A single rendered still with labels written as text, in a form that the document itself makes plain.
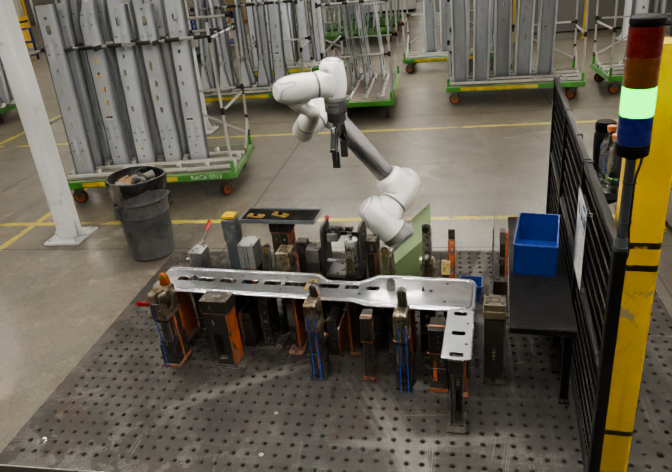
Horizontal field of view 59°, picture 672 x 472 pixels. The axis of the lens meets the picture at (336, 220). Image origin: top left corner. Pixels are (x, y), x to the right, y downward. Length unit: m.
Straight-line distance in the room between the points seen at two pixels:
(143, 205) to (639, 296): 3.99
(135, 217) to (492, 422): 3.58
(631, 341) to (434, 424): 0.77
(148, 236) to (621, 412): 4.00
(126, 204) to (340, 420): 3.22
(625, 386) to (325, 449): 0.98
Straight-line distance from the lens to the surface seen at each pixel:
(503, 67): 9.37
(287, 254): 2.57
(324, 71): 2.33
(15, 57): 5.68
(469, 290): 2.38
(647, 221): 1.66
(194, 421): 2.40
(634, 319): 1.80
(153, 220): 5.10
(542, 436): 2.24
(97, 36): 6.80
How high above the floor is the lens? 2.26
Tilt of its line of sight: 25 degrees down
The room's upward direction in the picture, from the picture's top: 6 degrees counter-clockwise
